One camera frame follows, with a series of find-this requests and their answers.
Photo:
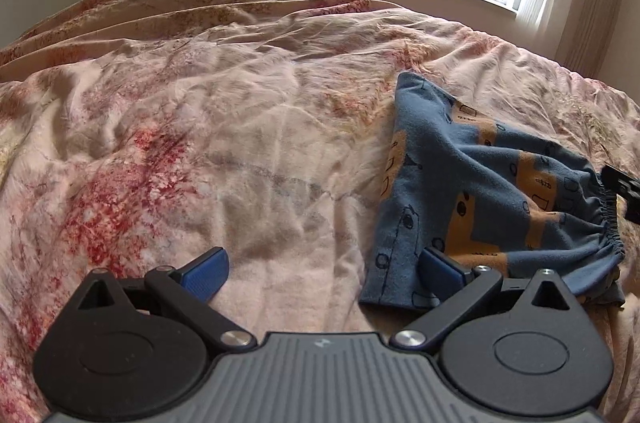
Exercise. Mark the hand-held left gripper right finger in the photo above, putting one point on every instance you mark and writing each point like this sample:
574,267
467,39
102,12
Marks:
441,274

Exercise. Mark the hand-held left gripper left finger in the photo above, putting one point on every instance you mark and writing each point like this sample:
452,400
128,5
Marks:
207,274

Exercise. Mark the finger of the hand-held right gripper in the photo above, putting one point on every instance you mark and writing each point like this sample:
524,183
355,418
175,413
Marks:
623,189

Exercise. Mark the blue pants with orange print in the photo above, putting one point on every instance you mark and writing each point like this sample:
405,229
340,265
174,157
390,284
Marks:
500,183

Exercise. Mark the pink floral blanket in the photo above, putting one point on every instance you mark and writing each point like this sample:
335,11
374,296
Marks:
200,128

